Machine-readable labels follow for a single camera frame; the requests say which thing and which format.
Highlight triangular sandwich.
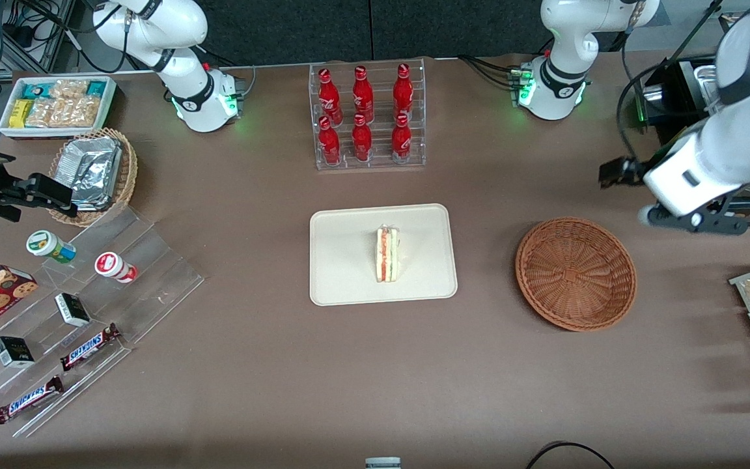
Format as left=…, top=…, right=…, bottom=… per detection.
left=375, top=225, right=402, bottom=283

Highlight light tan wicker basket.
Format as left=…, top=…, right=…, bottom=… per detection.
left=48, top=128, right=139, bottom=227

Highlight brown round wicker basket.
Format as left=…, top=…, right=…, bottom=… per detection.
left=515, top=217, right=638, bottom=333

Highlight cream plastic tray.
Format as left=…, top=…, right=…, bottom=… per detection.
left=309, top=203, right=458, bottom=307

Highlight silver foil packet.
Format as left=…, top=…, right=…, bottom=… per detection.
left=70, top=186, right=117, bottom=211
left=57, top=137, right=122, bottom=196

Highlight green lid white cup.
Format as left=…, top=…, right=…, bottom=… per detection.
left=26, top=230, right=77, bottom=264

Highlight white rectangular snack bin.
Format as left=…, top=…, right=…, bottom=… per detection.
left=0, top=75, right=117, bottom=139

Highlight clear nut snack bag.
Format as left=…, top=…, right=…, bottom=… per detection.
left=25, top=98, right=57, bottom=128
left=51, top=96, right=101, bottom=128
left=49, top=79, right=89, bottom=100

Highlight yellow snack packet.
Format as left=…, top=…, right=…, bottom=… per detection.
left=9, top=99, right=34, bottom=129

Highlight black food warmer cabinet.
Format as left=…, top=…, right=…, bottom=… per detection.
left=632, top=0, right=750, bottom=227

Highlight red lid white cup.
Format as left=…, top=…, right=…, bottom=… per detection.
left=94, top=251, right=138, bottom=284

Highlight small black white box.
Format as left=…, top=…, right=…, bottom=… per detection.
left=0, top=335, right=35, bottom=369
left=55, top=292, right=91, bottom=328

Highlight clear acrylic stepped display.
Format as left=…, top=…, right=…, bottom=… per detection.
left=0, top=205, right=205, bottom=438

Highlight Snickers chocolate bar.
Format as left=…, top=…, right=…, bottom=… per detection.
left=59, top=322, right=122, bottom=372
left=0, top=375, right=64, bottom=425

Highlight red cola bottle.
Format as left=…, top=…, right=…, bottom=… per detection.
left=391, top=113, right=413, bottom=163
left=352, top=65, right=374, bottom=123
left=352, top=113, right=373, bottom=163
left=393, top=63, right=413, bottom=121
left=318, top=68, right=342, bottom=124
left=318, top=116, right=341, bottom=166

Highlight clear acrylic bottle rack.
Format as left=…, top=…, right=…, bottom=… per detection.
left=309, top=57, right=426, bottom=171

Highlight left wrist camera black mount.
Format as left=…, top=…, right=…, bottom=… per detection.
left=639, top=199, right=748, bottom=236

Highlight black left arm hose cable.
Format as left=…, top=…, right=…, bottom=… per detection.
left=615, top=20, right=721, bottom=167

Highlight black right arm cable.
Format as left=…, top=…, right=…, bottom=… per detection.
left=20, top=0, right=132, bottom=74

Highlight aluminium frame shelf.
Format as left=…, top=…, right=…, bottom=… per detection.
left=1, top=0, right=79, bottom=76

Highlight black left arm base cables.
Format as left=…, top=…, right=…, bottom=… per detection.
left=458, top=55, right=525, bottom=89

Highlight black floor cable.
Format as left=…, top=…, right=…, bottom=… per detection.
left=525, top=442, right=617, bottom=469

